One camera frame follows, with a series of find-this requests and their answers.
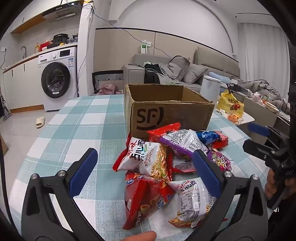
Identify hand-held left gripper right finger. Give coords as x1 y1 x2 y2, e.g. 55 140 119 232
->
192 149 269 241

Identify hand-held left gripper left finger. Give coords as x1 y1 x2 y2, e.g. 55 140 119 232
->
21 148 107 241

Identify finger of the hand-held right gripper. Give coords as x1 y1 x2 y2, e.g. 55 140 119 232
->
248 123 289 142
243 138 281 163

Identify magenta candy packet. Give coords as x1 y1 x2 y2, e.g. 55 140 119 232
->
208 149 232 172

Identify small red snack packet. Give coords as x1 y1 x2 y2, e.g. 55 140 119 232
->
211 132 229 149

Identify blue cookie packet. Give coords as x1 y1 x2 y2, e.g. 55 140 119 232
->
196 130 221 145

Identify purple silver snack packet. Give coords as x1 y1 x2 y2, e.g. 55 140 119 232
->
159 129 212 160

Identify white red noodle snack packet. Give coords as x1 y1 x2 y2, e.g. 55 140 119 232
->
112 136 174 183

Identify red orange snack packet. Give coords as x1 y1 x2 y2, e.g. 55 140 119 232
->
147 122 181 142

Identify red crisps packet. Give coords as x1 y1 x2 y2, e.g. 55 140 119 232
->
122 173 176 230

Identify brown cardboard box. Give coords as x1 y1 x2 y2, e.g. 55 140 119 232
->
124 83 215 139

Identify person's right hand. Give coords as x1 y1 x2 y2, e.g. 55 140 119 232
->
265 167 278 200

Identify person's left hand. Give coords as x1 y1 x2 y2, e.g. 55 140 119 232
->
121 231 157 241

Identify beige upholstered bench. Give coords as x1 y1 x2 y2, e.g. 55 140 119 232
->
240 96 278 144

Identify white bowl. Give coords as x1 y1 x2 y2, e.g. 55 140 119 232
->
266 102 281 113

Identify yellow plastic bag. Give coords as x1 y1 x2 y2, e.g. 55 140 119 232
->
217 90 244 116

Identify grey blanket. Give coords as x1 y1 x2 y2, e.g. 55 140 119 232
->
238 79 289 114

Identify checked teal white tablecloth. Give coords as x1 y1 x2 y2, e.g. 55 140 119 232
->
8 94 275 241

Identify black device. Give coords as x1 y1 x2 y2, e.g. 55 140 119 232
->
227 82 242 93

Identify white trash can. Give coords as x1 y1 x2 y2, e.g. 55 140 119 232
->
199 75 222 102

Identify light blue pillow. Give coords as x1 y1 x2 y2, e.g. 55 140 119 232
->
209 72 230 82

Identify white curtain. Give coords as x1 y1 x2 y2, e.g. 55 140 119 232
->
240 22 289 86

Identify grey pillow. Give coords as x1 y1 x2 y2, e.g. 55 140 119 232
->
181 63 208 85
168 56 190 80

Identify pink cloth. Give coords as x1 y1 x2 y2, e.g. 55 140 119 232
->
96 84 123 96

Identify white washing machine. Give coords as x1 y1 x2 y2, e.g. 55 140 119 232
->
38 46 79 112

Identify mop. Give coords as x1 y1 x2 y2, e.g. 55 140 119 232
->
0 90 12 121

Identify white kitchen counter cabinet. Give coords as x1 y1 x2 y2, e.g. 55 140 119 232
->
3 50 44 114

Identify grey jacket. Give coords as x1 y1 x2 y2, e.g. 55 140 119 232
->
157 62 183 85

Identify grey sofa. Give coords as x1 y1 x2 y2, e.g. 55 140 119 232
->
122 47 241 95

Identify black clothes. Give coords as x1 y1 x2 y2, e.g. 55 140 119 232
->
144 63 163 84

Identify red box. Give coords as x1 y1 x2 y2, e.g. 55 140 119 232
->
39 41 52 52

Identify black pressure cooker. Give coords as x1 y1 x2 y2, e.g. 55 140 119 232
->
47 34 69 49

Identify steel range hood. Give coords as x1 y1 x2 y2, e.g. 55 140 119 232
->
42 0 84 21

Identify green white wall charger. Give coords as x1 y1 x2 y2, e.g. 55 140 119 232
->
140 40 151 55

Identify white wall cabinet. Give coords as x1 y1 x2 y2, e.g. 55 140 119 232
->
10 10 47 34

